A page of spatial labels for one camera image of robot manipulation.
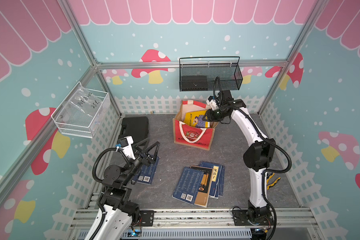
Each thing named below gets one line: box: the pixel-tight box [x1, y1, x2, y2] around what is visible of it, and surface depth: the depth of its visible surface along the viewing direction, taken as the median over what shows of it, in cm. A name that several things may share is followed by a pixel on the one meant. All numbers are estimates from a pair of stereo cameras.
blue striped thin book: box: [172, 166, 205, 205], surface depth 84 cm
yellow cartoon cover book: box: [184, 110, 210, 129], surface depth 97 cm
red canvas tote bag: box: [173, 100, 219, 151], surface depth 94 cm
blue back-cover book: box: [131, 155, 160, 185], surface depth 90 cm
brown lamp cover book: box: [190, 165, 213, 208], surface depth 81 cm
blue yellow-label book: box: [199, 161, 225, 199], surface depth 85 cm
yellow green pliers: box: [266, 172, 282, 190], surface depth 87 cm
